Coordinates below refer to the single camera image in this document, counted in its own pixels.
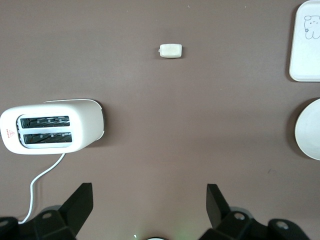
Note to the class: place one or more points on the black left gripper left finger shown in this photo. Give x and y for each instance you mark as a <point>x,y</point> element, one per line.
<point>77,207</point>

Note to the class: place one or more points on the small pale bun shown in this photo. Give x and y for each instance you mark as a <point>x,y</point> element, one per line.
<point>170,51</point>

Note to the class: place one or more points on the cream rabbit print tray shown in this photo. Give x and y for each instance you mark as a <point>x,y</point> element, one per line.
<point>303,62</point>

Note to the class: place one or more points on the white two-slot toaster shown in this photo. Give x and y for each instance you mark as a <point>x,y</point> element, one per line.
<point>85,125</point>

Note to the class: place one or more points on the round cream plate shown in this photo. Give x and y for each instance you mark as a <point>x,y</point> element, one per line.
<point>310,130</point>

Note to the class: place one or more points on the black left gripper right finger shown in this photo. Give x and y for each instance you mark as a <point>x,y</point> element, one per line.
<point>220,212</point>

